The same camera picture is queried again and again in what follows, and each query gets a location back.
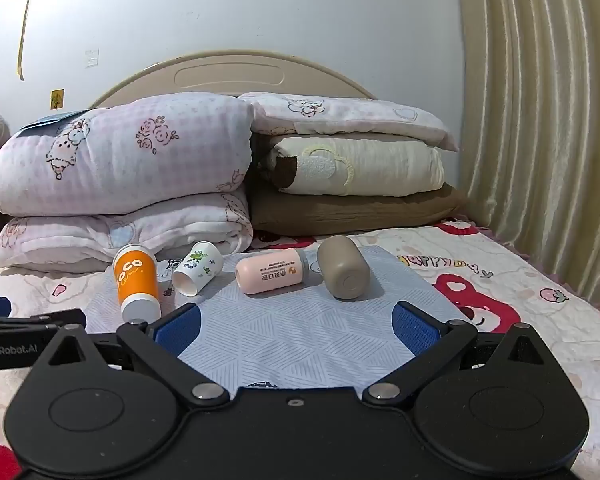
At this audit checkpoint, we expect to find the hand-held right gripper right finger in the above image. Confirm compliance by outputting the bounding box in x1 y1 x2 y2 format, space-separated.
362 301 553 407

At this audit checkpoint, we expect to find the brown pillow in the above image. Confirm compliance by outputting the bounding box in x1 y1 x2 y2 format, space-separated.
250 182 469 239

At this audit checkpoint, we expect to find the folded pink checked quilt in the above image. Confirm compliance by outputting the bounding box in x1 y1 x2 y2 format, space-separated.
0 92 256 218

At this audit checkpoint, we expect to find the white frog print cup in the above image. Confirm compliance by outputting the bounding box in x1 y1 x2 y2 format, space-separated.
171 241 224 297

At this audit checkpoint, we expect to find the taupe cup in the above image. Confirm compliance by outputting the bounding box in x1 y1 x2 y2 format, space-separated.
316 235 371 302

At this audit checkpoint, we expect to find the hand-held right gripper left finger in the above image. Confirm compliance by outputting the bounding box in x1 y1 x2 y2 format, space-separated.
45 304 230 407

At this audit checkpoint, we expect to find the folded pink fleece blanket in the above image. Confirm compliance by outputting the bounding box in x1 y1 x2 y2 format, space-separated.
0 185 255 269

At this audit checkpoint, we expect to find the light blue patterned mat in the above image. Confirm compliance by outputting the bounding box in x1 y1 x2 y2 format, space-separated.
85 245 475 392

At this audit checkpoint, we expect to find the pink patterned pillow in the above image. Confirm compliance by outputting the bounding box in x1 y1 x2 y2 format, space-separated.
237 91 460 152

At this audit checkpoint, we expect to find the orange cup with white lid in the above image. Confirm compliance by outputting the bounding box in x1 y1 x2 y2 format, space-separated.
112 243 162 324

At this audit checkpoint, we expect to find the pink cup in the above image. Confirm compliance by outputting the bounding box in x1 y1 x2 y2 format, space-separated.
235 249 308 295

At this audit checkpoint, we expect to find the beige striped curtain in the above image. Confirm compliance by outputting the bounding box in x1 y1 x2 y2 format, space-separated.
455 0 600 319

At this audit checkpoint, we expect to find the beige bed headboard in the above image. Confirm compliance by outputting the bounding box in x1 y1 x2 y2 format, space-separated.
87 51 377 109

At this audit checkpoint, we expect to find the folded cream blanket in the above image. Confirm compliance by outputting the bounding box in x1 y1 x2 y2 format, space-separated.
259 135 447 197

